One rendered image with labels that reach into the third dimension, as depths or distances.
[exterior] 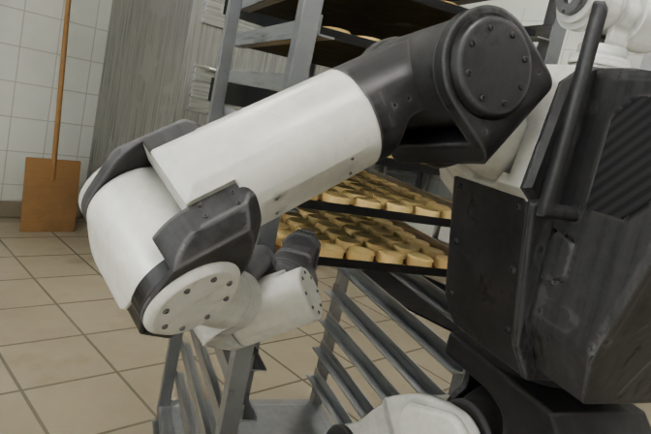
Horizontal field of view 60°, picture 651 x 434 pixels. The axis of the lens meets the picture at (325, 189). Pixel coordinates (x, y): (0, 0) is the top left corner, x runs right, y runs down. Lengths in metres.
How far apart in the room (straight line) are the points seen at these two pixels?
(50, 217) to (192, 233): 3.22
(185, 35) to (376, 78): 2.51
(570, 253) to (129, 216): 0.37
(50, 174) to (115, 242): 3.13
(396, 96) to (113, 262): 0.25
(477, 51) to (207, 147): 0.22
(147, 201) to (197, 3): 2.55
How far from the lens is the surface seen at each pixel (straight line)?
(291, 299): 0.64
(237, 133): 0.42
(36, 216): 3.57
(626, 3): 0.68
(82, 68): 3.80
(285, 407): 1.76
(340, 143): 0.43
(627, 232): 0.51
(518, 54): 0.49
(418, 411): 0.74
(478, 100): 0.45
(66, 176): 3.59
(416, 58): 0.48
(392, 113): 0.46
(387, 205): 1.02
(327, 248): 0.96
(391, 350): 1.37
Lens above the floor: 1.03
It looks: 8 degrees down
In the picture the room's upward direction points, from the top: 12 degrees clockwise
